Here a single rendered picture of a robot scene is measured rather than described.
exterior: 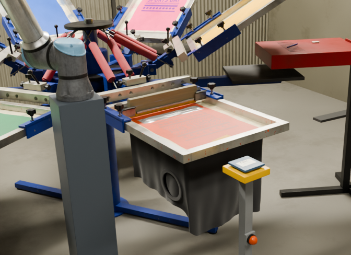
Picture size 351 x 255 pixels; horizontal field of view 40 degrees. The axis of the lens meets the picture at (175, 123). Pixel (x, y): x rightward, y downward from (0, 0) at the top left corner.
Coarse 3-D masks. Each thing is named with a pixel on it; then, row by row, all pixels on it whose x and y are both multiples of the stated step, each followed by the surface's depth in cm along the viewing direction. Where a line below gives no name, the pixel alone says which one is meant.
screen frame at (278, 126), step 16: (240, 112) 241; (256, 112) 234; (128, 128) 225; (144, 128) 219; (272, 128) 214; (288, 128) 220; (160, 144) 203; (208, 144) 199; (224, 144) 200; (240, 144) 205; (192, 160) 193
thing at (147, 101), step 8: (176, 88) 253; (184, 88) 254; (192, 88) 257; (144, 96) 242; (152, 96) 244; (160, 96) 247; (168, 96) 250; (176, 96) 253; (184, 96) 256; (192, 96) 259; (128, 104) 239; (136, 104) 240; (144, 104) 243; (152, 104) 246; (160, 104) 248
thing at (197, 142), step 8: (160, 112) 250; (136, 120) 241; (160, 120) 239; (152, 128) 229; (160, 128) 229; (168, 136) 218; (176, 136) 218; (208, 136) 216; (216, 136) 216; (184, 144) 209; (192, 144) 208; (200, 144) 208
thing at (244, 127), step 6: (174, 108) 256; (180, 108) 256; (204, 108) 254; (180, 114) 246; (216, 114) 244; (222, 114) 244; (228, 120) 235; (234, 120) 235; (240, 126) 226; (246, 126) 226; (252, 126) 226; (222, 132) 220; (228, 132) 220; (234, 132) 220; (240, 132) 220
